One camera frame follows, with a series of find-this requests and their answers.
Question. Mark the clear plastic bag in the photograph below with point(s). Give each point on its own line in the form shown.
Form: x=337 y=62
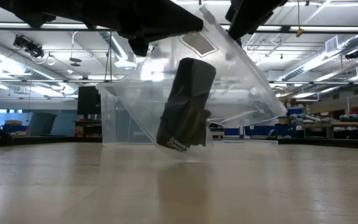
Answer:
x=238 y=81

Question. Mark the wooden workbench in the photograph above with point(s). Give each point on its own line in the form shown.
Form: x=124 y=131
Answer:
x=353 y=124

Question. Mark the dark grey trash bin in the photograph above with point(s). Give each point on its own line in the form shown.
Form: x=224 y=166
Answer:
x=42 y=123

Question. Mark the silver ceiling air duct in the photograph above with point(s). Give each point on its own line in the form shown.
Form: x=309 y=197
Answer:
x=117 y=46

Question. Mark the grey wrapped bundle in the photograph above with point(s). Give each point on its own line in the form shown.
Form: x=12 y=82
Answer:
x=356 y=118
x=309 y=118

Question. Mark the black round ceiling fixture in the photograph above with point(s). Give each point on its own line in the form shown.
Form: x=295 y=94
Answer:
x=75 y=60

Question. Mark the clear plastic storage bin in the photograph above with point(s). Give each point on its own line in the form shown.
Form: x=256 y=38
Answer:
x=117 y=118

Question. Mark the black overhead frame bar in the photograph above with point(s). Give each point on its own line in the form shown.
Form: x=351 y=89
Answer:
x=322 y=28

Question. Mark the yellow hanging tag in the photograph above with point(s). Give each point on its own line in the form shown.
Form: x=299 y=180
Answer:
x=300 y=32

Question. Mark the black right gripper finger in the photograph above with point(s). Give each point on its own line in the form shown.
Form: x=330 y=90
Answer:
x=253 y=15
x=233 y=9

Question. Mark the white ceiling air vent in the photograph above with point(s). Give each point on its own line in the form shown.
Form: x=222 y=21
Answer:
x=332 y=44

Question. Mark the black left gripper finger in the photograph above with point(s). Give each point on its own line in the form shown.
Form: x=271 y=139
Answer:
x=139 y=46
x=163 y=18

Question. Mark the black monitor screen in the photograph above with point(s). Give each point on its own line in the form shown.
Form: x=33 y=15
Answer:
x=89 y=99

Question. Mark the black ceiling camera cluster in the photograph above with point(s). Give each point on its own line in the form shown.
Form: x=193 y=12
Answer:
x=30 y=46

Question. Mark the blue storage bin shelf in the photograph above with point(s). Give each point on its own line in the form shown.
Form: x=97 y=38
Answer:
x=259 y=130

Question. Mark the black ceiling speaker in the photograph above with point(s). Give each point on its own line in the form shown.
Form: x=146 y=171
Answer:
x=352 y=55

